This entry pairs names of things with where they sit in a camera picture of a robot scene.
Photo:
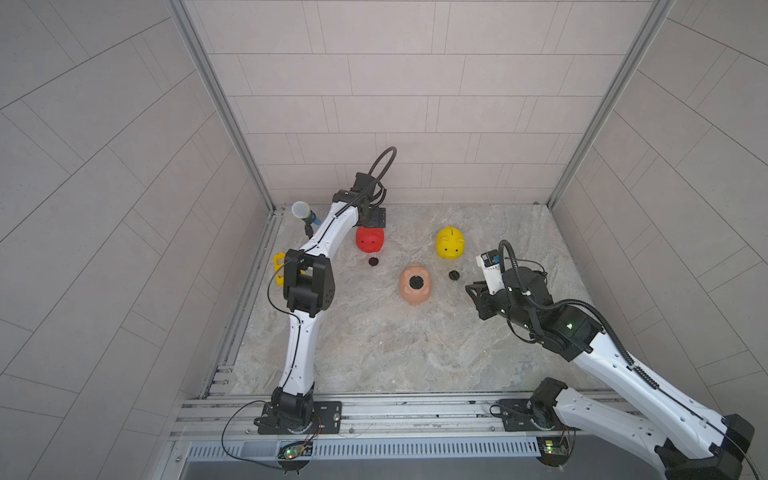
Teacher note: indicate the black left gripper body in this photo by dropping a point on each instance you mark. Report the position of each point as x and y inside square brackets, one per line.
[370, 218]

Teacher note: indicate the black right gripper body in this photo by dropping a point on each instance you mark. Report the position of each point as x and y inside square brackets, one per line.
[503, 307]

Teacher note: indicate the red piggy bank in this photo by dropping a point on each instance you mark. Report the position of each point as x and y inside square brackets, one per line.
[370, 239]

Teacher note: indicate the black plug front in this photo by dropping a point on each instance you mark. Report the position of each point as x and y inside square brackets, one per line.
[416, 282]

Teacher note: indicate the pink piggy bank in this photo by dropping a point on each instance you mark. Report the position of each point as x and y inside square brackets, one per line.
[410, 296]

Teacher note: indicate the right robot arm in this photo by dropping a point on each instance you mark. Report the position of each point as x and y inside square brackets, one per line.
[679, 436]

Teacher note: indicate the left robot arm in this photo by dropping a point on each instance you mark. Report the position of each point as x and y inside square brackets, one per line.
[309, 289]

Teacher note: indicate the yellow piggy bank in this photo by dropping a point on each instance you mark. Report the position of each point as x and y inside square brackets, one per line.
[450, 243]

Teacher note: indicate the toy microphone on stand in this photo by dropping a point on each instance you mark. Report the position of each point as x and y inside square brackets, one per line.
[302, 211]

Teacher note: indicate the right circuit board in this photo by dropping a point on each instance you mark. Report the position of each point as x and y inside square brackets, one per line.
[554, 452]

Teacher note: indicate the circuit board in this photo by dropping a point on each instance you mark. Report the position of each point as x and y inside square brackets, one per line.
[554, 452]
[295, 450]

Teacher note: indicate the left circuit board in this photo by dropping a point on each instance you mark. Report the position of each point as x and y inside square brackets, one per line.
[295, 450]

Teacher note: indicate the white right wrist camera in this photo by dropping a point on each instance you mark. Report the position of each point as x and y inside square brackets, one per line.
[489, 262]

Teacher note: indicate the aluminium corner post right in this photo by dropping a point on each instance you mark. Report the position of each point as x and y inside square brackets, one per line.
[648, 30]

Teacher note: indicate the aluminium corner post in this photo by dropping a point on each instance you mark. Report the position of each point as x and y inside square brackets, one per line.
[192, 41]
[648, 30]

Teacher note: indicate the aluminium corner post left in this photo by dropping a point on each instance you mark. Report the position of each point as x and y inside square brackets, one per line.
[192, 41]

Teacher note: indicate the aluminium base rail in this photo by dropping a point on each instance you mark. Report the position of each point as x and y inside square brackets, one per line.
[402, 415]

